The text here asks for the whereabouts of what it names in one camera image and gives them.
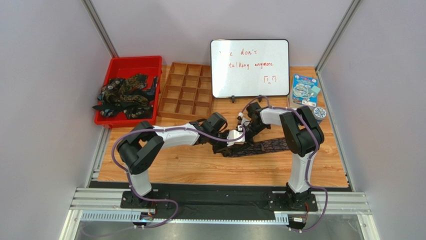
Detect dark paisley tie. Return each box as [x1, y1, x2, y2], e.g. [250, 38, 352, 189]
[221, 137, 290, 158]

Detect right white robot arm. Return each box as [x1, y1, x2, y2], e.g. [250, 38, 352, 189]
[232, 102, 325, 210]

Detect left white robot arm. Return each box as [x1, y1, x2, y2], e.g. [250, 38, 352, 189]
[111, 112, 247, 202]

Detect pile of patterned ties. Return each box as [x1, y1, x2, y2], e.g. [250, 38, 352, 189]
[92, 73, 159, 120]

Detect whiteboard with red writing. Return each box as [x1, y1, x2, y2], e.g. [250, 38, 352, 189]
[210, 39, 290, 98]

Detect blue packaged item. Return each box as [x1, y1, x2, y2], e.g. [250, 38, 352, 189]
[288, 73, 321, 109]

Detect brown compartment tray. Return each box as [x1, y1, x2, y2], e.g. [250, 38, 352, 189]
[158, 62, 214, 121]

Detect red plastic bin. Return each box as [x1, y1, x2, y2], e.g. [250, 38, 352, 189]
[94, 56, 162, 128]

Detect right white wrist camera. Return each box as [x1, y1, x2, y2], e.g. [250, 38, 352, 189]
[236, 112, 250, 127]

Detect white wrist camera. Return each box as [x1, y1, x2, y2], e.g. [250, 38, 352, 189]
[227, 127, 246, 147]
[236, 112, 250, 127]

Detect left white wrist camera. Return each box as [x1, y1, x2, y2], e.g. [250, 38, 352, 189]
[227, 127, 246, 147]

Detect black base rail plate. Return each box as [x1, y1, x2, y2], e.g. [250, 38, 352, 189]
[88, 181, 354, 221]

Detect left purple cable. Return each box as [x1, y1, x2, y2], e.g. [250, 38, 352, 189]
[111, 125, 247, 231]

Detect purple cable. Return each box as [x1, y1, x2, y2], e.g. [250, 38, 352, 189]
[240, 95, 330, 233]
[111, 125, 247, 231]

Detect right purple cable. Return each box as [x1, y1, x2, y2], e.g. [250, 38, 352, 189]
[240, 95, 330, 233]

